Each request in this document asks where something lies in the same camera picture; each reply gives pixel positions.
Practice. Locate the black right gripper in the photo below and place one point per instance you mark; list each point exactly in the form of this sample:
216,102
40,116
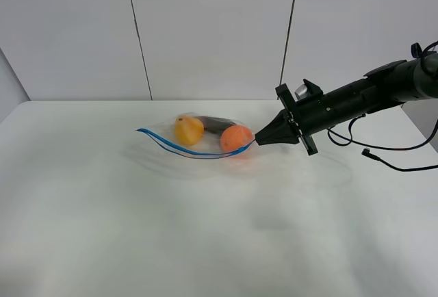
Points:
303,118

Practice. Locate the clear zip bag blue seal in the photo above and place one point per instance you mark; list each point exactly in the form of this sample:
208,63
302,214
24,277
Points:
156,148

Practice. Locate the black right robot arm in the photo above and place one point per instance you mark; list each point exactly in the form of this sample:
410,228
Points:
382,88

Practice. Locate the dark purple eggplant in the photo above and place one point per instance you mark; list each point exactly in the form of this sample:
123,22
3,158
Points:
215,125

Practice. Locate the yellow orange fruit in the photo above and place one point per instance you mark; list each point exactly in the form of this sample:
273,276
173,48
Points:
188,130

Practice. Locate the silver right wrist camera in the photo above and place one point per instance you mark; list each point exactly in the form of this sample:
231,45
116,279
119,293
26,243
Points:
301,92

